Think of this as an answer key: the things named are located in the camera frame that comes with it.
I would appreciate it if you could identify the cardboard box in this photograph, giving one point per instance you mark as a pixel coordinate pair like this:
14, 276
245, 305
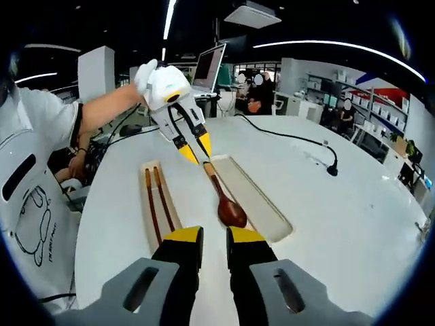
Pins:
401, 144

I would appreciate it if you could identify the white chair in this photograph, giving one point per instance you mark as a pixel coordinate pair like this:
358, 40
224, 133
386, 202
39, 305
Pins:
76, 193

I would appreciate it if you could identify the brown wooden chopstick utensil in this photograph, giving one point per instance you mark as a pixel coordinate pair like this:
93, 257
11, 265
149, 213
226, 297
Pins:
152, 203
165, 203

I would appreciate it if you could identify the black computer mouse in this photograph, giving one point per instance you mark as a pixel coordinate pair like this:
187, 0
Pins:
130, 129

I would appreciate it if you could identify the storage shelving with white bins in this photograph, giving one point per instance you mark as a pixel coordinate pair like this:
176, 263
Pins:
374, 102

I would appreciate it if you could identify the beige cutlery case lid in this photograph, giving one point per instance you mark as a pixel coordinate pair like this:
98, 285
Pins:
251, 190

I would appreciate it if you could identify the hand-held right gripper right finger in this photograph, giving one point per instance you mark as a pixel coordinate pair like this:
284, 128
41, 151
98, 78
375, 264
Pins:
258, 292

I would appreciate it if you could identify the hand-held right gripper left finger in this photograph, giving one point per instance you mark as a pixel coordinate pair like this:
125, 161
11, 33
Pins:
163, 288

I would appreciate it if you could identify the white laptop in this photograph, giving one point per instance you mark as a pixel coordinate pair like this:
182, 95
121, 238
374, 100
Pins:
207, 68

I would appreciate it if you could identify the white pillar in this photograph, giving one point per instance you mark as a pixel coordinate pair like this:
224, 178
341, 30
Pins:
96, 71

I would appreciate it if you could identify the white chest-worn device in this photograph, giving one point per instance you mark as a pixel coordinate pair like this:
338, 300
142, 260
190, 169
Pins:
20, 146

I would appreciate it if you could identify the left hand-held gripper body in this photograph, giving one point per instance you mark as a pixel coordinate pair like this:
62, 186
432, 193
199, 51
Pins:
164, 85

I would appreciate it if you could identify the brown wooden spoon utensil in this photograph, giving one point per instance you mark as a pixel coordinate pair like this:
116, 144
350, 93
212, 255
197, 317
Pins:
231, 210

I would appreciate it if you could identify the beige cutlery case base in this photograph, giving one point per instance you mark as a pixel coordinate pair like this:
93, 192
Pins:
151, 163

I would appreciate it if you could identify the person's left hand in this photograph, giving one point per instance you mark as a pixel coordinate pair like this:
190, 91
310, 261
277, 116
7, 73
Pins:
144, 76

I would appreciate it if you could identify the small green plant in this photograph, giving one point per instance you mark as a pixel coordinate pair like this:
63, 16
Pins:
414, 151

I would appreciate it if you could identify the ceiling air conditioner unit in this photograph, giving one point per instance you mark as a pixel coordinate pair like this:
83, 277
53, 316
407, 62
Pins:
253, 13

